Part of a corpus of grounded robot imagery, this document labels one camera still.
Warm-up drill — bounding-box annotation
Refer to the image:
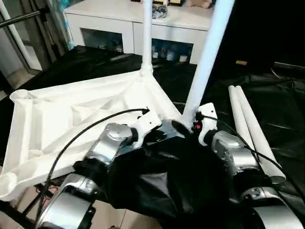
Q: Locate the white plastic table leg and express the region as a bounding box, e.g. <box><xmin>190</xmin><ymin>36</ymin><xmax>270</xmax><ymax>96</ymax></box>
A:
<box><xmin>234</xmin><ymin>85</ymin><xmax>287</xmax><ymax>185</ymax></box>
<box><xmin>227</xmin><ymin>85</ymin><xmax>257</xmax><ymax>150</ymax></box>
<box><xmin>182</xmin><ymin>0</ymin><xmax>236</xmax><ymax>131</ymax></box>
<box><xmin>139</xmin><ymin>0</ymin><xmax>155</xmax><ymax>81</ymax></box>

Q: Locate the white plastic table top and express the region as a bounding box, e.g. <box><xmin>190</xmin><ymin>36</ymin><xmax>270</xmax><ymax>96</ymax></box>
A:
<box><xmin>0</xmin><ymin>68</ymin><xmax>189</xmax><ymax>203</ymax></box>

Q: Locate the black work mat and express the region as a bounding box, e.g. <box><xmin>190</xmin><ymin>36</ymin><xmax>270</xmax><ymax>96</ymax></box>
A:
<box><xmin>0</xmin><ymin>44</ymin><xmax>305</xmax><ymax>229</ymax></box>

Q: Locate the grey crumpled bag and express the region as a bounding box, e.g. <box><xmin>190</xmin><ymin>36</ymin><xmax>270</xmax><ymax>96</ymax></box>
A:
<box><xmin>152</xmin><ymin>4</ymin><xmax>169</xmax><ymax>20</ymax></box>

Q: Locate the black backdrop cloth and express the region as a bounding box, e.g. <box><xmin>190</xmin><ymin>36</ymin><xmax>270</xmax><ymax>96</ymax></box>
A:
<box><xmin>213</xmin><ymin>0</ymin><xmax>305</xmax><ymax>73</ymax></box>

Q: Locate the pink plush toy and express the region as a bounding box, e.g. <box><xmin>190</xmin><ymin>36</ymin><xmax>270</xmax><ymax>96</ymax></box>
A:
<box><xmin>185</xmin><ymin>0</ymin><xmax>213</xmax><ymax>10</ymax></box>

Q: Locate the white glass-door sideboard cabinet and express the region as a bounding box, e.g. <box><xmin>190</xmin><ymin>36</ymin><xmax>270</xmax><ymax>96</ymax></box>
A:
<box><xmin>63</xmin><ymin>0</ymin><xmax>215</xmax><ymax>65</ymax></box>

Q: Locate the black gold framed plaque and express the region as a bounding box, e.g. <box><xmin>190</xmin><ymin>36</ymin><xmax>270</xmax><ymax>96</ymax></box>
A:
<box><xmin>152</xmin><ymin>0</ymin><xmax>184</xmax><ymax>7</ymax></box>

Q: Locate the grey metal rack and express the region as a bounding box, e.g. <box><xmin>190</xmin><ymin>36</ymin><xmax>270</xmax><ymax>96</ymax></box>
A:
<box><xmin>0</xmin><ymin>0</ymin><xmax>72</xmax><ymax>73</ymax></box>

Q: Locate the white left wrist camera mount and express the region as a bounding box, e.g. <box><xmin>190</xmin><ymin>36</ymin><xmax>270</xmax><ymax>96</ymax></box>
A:
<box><xmin>132</xmin><ymin>109</ymin><xmax>163</xmax><ymax>149</ymax></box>

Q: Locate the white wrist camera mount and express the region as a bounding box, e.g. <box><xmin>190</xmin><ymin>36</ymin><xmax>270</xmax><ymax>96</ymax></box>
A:
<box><xmin>132</xmin><ymin>109</ymin><xmax>163</xmax><ymax>149</ymax></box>
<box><xmin>193</xmin><ymin>102</ymin><xmax>219</xmax><ymax>146</ymax></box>

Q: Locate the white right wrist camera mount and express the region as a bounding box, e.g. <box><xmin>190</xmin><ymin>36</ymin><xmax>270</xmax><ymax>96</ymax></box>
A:
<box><xmin>193</xmin><ymin>102</ymin><xmax>219</xmax><ymax>146</ymax></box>

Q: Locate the red wire frame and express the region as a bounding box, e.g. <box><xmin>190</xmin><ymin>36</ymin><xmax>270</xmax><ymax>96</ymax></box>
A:
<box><xmin>35</xmin><ymin>185</ymin><xmax>58</xmax><ymax>206</ymax></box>

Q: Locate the black metal stand frame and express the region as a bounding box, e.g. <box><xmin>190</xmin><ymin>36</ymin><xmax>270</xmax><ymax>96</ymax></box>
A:
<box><xmin>0</xmin><ymin>199</ymin><xmax>37</xmax><ymax>229</ymax></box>

